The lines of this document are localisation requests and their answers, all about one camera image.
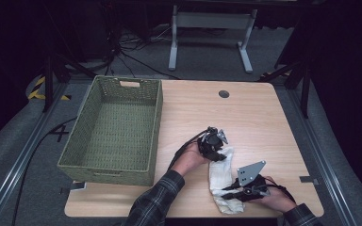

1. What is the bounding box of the black tape floor mark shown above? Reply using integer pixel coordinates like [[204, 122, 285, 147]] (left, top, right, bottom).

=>
[[48, 124, 71, 143]]

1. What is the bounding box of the long black floor cable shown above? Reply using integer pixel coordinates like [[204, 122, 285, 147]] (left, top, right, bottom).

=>
[[10, 116, 78, 226]]

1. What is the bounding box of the black tripod stand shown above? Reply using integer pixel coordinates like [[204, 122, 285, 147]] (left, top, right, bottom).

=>
[[41, 51, 97, 114], [258, 60, 313, 120]]

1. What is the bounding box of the green woven basket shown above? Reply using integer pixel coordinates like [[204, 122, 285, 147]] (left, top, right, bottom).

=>
[[57, 74, 164, 186]]

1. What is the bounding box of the white metal desk frame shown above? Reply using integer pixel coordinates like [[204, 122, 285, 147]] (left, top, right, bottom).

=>
[[168, 4, 259, 75]]

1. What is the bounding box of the yellow and black floor tape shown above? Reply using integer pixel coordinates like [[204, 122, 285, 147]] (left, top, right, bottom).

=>
[[26, 75, 73, 102]]

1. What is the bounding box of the person's right hand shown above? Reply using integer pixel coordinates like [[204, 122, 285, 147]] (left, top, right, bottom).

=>
[[254, 175, 298, 214]]

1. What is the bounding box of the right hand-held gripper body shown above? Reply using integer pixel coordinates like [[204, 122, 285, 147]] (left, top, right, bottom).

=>
[[232, 160, 272, 202]]

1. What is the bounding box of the person's left hand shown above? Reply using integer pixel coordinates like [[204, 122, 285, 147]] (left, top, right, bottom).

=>
[[171, 142, 208, 177]]

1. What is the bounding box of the thin black floor cable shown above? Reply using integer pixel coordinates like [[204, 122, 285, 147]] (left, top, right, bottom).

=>
[[116, 50, 181, 81]]

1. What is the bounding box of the right hand-held gripper black cable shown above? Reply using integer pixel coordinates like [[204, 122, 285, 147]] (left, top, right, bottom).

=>
[[263, 183, 297, 203]]

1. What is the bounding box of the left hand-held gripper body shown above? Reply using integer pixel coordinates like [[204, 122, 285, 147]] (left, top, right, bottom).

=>
[[197, 126, 229, 155]]

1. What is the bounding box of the white cloth with brown print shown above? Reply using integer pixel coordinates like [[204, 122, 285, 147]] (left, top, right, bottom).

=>
[[207, 146, 246, 216]]

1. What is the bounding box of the bundle of floor cables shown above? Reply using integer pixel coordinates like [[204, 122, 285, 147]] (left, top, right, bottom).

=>
[[106, 23, 174, 64]]

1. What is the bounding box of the grey metal floor rail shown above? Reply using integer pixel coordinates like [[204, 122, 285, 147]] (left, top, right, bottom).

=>
[[287, 89, 360, 226], [0, 81, 71, 226]]

